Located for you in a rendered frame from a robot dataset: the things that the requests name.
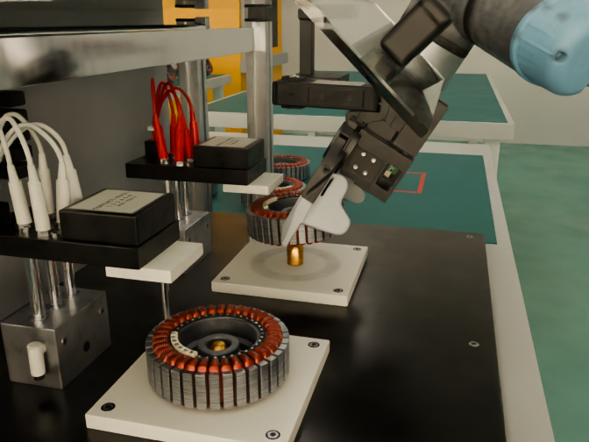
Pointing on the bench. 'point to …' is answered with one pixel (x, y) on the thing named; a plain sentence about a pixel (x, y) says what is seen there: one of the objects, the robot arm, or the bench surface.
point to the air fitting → (37, 360)
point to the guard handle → (415, 31)
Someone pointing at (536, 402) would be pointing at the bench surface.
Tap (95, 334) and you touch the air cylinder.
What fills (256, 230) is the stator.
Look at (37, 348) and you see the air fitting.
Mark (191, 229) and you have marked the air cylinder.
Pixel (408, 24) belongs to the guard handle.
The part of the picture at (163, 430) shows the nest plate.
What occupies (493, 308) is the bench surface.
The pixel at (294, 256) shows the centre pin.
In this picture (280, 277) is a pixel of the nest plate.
